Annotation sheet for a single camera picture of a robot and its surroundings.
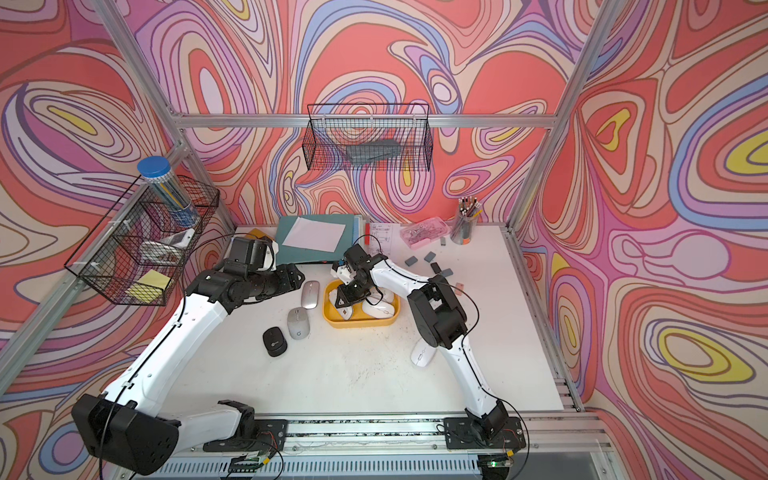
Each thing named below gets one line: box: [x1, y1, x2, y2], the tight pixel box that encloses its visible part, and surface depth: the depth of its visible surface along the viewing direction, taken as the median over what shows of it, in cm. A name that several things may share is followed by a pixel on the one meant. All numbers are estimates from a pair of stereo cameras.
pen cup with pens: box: [450, 196, 483, 245], surface depth 110 cm
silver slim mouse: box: [301, 280, 320, 310], surface depth 101 cm
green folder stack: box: [276, 214, 365, 265], surface depth 118 cm
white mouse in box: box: [362, 298, 396, 319], surface depth 95 cm
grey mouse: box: [287, 307, 311, 341], surface depth 92 cm
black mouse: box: [262, 326, 288, 357], surface depth 90 cm
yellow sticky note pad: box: [124, 269, 171, 304], surface depth 69 cm
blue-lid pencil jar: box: [137, 156, 199, 229], surface depth 76 cm
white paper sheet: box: [282, 216, 346, 253], surface depth 118 cm
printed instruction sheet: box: [370, 222, 401, 258], surface depth 121 cm
